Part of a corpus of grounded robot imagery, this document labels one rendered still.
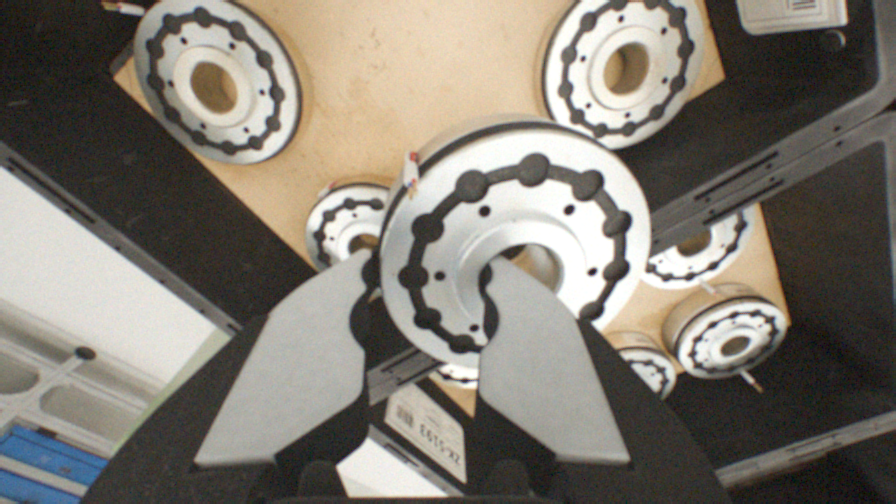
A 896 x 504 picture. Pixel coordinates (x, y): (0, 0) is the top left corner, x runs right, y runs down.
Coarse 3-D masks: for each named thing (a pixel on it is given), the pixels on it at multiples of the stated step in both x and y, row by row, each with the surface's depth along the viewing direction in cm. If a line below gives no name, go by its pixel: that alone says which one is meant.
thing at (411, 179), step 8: (408, 152) 12; (408, 160) 11; (408, 168) 10; (416, 168) 10; (408, 176) 9; (416, 176) 9; (408, 184) 9; (416, 184) 9; (408, 192) 9; (416, 192) 8
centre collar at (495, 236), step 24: (504, 216) 11; (528, 216) 11; (552, 216) 11; (480, 240) 11; (504, 240) 11; (528, 240) 11; (552, 240) 11; (576, 240) 11; (456, 264) 12; (480, 264) 12; (576, 264) 12; (456, 288) 12; (480, 288) 12; (552, 288) 13; (576, 288) 12; (480, 312) 13
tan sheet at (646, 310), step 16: (752, 240) 32; (768, 240) 32; (752, 256) 32; (768, 256) 33; (720, 272) 33; (736, 272) 33; (752, 272) 33; (768, 272) 33; (640, 288) 34; (656, 288) 34; (688, 288) 34; (768, 288) 34; (640, 304) 35; (656, 304) 35; (672, 304) 35; (784, 304) 35; (624, 320) 36; (640, 320) 36; (656, 320) 36; (656, 336) 37; (464, 400) 42
